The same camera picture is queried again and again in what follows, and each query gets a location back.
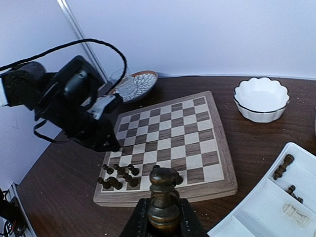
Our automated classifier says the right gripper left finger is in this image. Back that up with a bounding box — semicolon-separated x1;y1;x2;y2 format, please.
120;198;150;237

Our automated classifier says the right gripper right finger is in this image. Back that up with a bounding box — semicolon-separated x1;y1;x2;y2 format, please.
179;198;208;237

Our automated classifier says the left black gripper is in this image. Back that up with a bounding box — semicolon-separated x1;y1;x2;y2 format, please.
34;94;120;152

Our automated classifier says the dark chess queen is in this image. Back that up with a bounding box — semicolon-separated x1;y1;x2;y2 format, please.
148;165;180;235

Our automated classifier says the dark chess piece new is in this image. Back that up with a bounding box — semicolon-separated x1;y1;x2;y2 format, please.
122;174;138;188

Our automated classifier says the dark chess rook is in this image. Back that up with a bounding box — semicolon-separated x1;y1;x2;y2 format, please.
172;168;183;186

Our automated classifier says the dark chess piece corner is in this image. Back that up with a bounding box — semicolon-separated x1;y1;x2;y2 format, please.
97;177;112;190

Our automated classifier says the dark chess pawn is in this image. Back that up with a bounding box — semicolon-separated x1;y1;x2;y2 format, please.
127;164;139;176

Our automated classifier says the dark chess piece small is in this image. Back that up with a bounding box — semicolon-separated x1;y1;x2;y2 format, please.
114;164;126;177

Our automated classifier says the dark chess piece front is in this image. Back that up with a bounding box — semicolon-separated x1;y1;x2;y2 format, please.
102;164;114;175

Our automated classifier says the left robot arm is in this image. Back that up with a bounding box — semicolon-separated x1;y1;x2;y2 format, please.
0;56;122;152

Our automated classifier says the wooden chess board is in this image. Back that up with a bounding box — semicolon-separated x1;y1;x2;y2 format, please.
93;91;237;207

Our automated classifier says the white chess piece lone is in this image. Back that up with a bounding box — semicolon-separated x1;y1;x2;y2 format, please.
282;203;310;228

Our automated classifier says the dark chess pieces pile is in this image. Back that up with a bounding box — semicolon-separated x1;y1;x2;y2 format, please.
272;154;304;203

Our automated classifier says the clear drinking glass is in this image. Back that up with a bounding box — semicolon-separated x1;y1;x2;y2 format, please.
110;68;136;100

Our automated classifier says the patterned ceramic plate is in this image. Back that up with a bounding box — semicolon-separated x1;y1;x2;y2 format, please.
108;71;158;104

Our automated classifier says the white foam tray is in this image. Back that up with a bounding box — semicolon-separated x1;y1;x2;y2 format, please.
208;142;316;237

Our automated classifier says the white fluted bowl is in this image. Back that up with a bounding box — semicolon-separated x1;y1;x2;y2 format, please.
233;77;291;123

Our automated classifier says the left black cable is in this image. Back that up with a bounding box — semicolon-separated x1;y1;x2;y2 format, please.
0;39;128;99

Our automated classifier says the left aluminium frame post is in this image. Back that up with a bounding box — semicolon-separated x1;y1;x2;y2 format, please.
57;0;109;84

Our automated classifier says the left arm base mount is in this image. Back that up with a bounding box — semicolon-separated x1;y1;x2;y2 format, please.
0;190;28;237

